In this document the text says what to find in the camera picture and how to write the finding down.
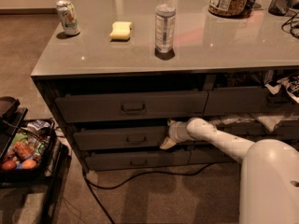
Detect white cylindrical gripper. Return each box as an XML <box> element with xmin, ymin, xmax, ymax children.
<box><xmin>160</xmin><ymin>119</ymin><xmax>193</xmax><ymax>150</ymax></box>

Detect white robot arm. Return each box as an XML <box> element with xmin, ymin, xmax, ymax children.
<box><xmin>160</xmin><ymin>118</ymin><xmax>299</xmax><ymax>224</ymax></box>

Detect grey drawer cabinet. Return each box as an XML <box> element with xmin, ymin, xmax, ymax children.
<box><xmin>30</xmin><ymin>0</ymin><xmax>299</xmax><ymax>174</ymax></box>

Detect clear plastic bags in drawer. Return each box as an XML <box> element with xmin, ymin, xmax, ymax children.
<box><xmin>208</xmin><ymin>112</ymin><xmax>299</xmax><ymax>133</ymax></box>

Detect yellow sponge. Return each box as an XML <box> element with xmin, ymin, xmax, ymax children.
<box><xmin>109</xmin><ymin>21</ymin><xmax>132</xmax><ymax>41</ymax></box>

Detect clear plastic water bottle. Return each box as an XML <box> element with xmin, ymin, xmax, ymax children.
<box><xmin>155</xmin><ymin>0</ymin><xmax>177</xmax><ymax>53</ymax></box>

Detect black white patterned bag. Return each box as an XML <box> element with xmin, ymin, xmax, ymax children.
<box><xmin>265</xmin><ymin>75</ymin><xmax>299</xmax><ymax>104</ymax></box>

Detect orange fruit in basket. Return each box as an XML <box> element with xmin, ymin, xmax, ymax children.
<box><xmin>21</xmin><ymin>159</ymin><xmax>36</xmax><ymax>170</ymax></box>

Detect black basket of snacks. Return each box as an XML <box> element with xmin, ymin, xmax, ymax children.
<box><xmin>0</xmin><ymin>119</ymin><xmax>56</xmax><ymax>183</ymax></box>

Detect orange snack bag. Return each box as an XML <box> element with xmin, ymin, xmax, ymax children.
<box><xmin>13</xmin><ymin>141</ymin><xmax>32</xmax><ymax>161</ymax></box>

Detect green white soda can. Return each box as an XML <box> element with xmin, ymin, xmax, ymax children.
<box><xmin>56</xmin><ymin>0</ymin><xmax>80</xmax><ymax>35</ymax></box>

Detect black tray on cart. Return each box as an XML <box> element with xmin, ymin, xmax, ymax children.
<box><xmin>0</xmin><ymin>96</ymin><xmax>28</xmax><ymax>159</ymax></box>

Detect red apple in basket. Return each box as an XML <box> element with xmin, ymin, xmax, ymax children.
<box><xmin>1</xmin><ymin>160</ymin><xmax>17</xmax><ymax>171</ymax></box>

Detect black floor cable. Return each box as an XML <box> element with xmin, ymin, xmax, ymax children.
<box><xmin>81</xmin><ymin>161</ymin><xmax>216</xmax><ymax>224</ymax></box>

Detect black cable on counter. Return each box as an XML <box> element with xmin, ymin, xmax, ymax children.
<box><xmin>280</xmin><ymin>9</ymin><xmax>299</xmax><ymax>39</ymax></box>

